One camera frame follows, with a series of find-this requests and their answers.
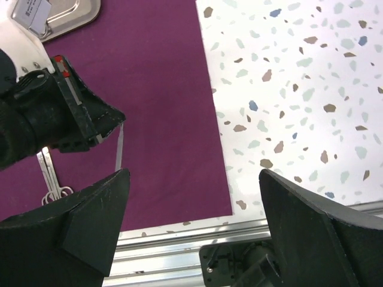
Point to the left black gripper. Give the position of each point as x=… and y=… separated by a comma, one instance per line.
x=58, y=110

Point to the steel instrument tray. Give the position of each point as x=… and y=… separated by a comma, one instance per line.
x=67, y=15

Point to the aluminium front rail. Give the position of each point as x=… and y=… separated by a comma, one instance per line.
x=173, y=259

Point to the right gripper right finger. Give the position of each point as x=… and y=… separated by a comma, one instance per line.
x=317, y=241

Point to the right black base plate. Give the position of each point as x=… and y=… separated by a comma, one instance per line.
x=242, y=263

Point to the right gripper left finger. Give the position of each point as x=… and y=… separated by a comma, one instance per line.
x=69, y=242

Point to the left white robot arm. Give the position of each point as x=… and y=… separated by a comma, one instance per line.
x=22, y=23

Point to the purple cloth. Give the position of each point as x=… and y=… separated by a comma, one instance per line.
x=146, y=58

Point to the steel scissors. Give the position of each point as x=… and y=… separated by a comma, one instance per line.
x=55, y=191

